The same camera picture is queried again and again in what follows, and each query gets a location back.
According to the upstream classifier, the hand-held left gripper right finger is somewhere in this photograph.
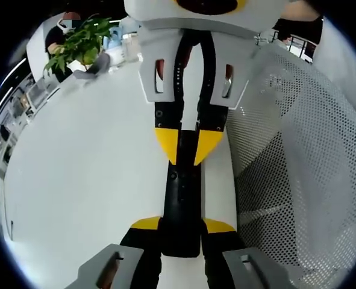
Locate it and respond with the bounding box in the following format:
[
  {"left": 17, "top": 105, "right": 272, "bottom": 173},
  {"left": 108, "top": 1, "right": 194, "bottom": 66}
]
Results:
[{"left": 201, "top": 218, "right": 298, "bottom": 289}]

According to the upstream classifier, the green leafy plant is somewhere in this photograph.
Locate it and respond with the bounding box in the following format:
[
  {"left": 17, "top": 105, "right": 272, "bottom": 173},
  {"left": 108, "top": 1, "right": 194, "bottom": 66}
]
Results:
[{"left": 43, "top": 16, "right": 114, "bottom": 76}]

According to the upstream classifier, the white perforated mesh basket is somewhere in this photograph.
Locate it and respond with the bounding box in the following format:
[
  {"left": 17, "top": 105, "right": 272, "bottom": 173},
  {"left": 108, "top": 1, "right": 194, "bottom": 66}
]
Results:
[{"left": 225, "top": 44, "right": 356, "bottom": 289}]

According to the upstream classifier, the blue and white packet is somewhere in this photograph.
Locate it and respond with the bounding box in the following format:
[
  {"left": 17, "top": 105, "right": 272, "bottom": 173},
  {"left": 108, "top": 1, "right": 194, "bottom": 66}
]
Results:
[{"left": 104, "top": 25, "right": 125, "bottom": 49}]

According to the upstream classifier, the black remote control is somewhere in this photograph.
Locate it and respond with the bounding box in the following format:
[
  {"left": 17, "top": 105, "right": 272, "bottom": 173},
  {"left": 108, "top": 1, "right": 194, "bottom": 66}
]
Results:
[{"left": 161, "top": 129, "right": 205, "bottom": 258}]

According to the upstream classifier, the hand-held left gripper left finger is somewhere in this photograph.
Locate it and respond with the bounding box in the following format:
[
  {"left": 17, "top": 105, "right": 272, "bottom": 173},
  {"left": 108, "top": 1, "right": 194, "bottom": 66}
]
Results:
[{"left": 63, "top": 216, "right": 164, "bottom": 289}]

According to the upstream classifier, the white plant pot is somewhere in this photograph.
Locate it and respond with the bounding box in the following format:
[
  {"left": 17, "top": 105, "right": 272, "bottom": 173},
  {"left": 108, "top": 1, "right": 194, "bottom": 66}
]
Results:
[{"left": 67, "top": 59, "right": 90, "bottom": 73}]

